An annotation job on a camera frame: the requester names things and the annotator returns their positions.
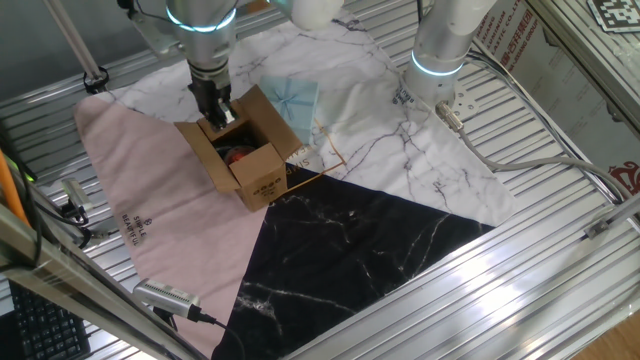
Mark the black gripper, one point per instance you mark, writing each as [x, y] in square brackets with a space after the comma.
[207, 92]

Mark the brown cardboard box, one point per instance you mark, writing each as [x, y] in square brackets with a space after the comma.
[260, 175]

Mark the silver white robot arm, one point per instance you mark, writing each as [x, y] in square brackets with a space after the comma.
[440, 40]

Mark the light blue ribboned gift box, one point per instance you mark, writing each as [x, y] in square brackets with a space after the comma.
[295, 102]

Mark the brown packing tape roll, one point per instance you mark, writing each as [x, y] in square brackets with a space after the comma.
[227, 152]

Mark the orange mini basketball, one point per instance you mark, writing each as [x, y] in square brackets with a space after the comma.
[237, 156]

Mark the marble and pink pattern cloth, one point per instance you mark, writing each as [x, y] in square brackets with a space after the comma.
[175, 215]

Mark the black pole clamp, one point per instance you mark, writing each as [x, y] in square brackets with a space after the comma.
[95, 80]

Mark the aluminium pole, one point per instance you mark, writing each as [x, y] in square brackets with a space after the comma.
[72, 40]

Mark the orange pole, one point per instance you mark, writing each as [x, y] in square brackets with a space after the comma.
[10, 190]

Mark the black keyboard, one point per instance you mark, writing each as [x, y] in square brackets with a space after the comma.
[47, 330]

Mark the printed grey panel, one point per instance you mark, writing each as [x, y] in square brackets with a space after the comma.
[550, 75]

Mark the black white fiducial marker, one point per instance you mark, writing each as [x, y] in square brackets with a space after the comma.
[617, 12]

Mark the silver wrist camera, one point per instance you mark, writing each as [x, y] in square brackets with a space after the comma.
[152, 32]

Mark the small silver camera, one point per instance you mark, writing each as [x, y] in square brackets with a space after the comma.
[77, 195]

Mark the silver vented camera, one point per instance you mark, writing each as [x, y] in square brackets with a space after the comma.
[165, 296]

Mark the aluminium frame beam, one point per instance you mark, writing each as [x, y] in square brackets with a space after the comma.
[75, 290]

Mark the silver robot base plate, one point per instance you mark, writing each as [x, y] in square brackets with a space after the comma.
[465, 102]

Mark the small metal bracket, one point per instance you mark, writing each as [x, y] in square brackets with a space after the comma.
[597, 229]

